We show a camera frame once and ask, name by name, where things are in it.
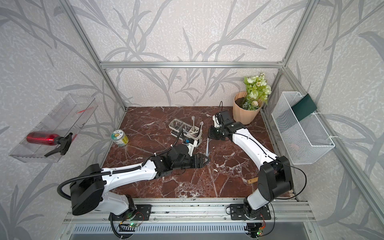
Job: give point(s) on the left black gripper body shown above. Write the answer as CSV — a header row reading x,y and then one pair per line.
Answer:
x,y
187,162

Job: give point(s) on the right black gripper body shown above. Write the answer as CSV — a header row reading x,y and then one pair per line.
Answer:
x,y
216,133

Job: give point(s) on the blue grey toothbrush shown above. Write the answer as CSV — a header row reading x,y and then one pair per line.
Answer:
x,y
207,147

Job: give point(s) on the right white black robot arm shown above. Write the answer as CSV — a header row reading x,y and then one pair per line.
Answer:
x,y
275,173

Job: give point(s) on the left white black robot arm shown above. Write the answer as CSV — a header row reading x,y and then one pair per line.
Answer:
x,y
92,189

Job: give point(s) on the beige ribbed flower pot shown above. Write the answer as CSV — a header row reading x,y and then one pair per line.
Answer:
x,y
241,115

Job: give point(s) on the green white artificial flowers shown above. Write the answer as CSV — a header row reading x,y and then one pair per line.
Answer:
x,y
258,92

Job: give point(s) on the green toy garden fork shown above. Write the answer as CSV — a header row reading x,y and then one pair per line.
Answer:
x,y
252,181

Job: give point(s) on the small green tin can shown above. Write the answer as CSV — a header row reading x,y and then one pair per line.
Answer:
x,y
119,138

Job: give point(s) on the red spray bottle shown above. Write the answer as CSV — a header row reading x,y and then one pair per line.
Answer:
x,y
49,139

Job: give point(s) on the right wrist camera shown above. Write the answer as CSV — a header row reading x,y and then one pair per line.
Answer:
x,y
216,121

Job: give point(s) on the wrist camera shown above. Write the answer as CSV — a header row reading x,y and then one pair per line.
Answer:
x,y
190,143
216,121

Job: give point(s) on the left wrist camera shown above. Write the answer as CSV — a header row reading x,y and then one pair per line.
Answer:
x,y
190,143

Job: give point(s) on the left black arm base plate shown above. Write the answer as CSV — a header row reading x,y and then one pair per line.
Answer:
x,y
137,213

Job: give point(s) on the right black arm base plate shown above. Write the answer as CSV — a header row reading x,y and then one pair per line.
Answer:
x,y
242,212

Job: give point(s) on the white wire mesh basket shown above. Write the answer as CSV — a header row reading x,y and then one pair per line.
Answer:
x,y
305,141

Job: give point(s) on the aluminium mounting rail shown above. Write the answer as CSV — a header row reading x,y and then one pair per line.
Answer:
x,y
216,210

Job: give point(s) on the clear plastic wall shelf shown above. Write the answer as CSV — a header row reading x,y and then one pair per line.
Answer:
x,y
69,116

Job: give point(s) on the aluminium frame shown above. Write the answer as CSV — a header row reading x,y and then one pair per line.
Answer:
x,y
373,198

